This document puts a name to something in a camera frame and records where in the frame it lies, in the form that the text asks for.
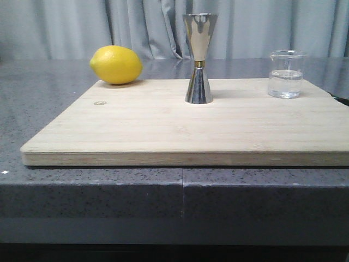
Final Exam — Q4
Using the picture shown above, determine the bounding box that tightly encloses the steel double jigger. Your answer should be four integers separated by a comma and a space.
183, 13, 218, 104

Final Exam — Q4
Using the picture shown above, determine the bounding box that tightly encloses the glass beaker with liquid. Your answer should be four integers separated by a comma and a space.
268, 50, 306, 99

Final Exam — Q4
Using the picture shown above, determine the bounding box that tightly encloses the wooden cutting board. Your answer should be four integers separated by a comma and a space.
21, 79, 348, 166

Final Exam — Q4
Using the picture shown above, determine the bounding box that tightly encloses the yellow lemon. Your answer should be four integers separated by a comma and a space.
89, 45, 143, 85

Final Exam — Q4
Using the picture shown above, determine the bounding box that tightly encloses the grey curtain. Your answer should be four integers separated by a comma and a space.
1, 1, 348, 60

